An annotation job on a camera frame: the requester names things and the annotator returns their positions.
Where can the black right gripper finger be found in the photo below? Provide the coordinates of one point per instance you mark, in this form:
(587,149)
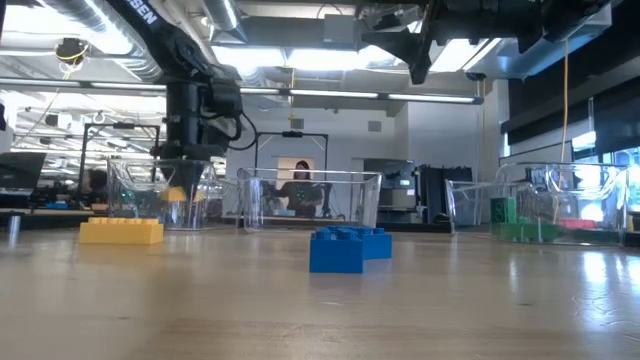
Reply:
(407,49)
(400,32)

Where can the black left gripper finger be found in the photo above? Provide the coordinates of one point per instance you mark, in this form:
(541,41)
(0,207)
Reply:
(198,175)
(184,175)

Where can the yellow toy block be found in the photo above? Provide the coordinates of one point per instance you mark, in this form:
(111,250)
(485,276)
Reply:
(167,195)
(121,234)

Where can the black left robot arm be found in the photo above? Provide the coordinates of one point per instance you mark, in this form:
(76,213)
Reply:
(175,50)

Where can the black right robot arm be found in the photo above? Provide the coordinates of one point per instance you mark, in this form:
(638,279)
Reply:
(500,20)

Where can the grey ceiling box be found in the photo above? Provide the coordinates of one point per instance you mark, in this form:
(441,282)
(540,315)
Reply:
(340,27)

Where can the clear plastic bin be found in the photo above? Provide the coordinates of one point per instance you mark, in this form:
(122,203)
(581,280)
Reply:
(260,200)
(475,210)
(125,200)

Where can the long ceiling light bar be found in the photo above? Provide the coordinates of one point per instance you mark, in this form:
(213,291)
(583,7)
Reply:
(330,93)

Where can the person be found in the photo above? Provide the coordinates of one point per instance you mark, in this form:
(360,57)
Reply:
(302,192)
(95,182)

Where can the blue toy block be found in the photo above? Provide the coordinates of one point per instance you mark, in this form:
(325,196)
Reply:
(377,246)
(336,256)

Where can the black computer monitor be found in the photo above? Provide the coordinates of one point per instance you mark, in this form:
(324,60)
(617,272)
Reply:
(20,170)

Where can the red bag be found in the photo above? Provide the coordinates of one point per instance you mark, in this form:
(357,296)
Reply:
(577,223)

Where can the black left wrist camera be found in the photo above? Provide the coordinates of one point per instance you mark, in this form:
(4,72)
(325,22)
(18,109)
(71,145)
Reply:
(226,100)

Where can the grey wall box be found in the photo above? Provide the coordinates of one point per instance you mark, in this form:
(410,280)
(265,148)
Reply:
(374,126)
(297,123)

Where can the silver metal post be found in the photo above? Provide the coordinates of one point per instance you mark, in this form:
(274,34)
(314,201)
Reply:
(13,227)

